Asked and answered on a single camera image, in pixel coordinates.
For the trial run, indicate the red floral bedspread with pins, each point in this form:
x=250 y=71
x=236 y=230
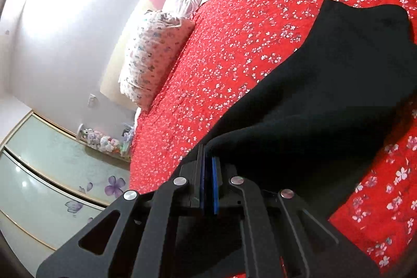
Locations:
x=244 y=37

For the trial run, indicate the white floral pillow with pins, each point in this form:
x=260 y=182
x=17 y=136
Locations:
x=153 y=59

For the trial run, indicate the row of plush toys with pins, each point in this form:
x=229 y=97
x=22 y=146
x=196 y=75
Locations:
x=101 y=142

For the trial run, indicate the black pants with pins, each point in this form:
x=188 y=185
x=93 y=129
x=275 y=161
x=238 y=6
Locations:
x=309 y=102

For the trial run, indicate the wall socket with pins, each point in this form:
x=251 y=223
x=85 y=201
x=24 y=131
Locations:
x=92 y=100

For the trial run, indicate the glass wardrobe with purple flowers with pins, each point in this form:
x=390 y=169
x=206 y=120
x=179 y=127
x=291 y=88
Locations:
x=39 y=173

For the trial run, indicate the beige bed headboard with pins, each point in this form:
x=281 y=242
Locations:
x=112 y=82

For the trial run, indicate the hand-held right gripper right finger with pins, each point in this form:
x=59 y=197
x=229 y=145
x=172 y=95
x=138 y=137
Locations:
x=215 y=186

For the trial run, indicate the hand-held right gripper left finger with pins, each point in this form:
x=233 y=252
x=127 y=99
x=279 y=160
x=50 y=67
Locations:
x=202 y=182

